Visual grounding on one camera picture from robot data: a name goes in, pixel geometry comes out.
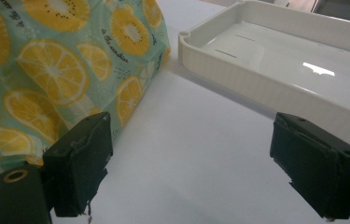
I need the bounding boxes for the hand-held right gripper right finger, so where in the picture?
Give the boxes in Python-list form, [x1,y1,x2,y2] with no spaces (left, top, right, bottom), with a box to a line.
[270,112,350,220]

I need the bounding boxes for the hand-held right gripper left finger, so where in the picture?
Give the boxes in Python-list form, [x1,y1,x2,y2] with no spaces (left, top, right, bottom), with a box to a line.
[42,111,114,217]

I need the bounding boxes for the lemon print cloth bag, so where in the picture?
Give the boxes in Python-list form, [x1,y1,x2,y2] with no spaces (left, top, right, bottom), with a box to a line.
[0,0,172,203]

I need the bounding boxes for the white plastic tray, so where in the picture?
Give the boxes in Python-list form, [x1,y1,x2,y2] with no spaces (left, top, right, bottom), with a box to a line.
[177,0,350,157]

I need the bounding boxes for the white table mat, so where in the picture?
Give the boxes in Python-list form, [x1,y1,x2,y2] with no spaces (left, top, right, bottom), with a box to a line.
[49,0,350,224]

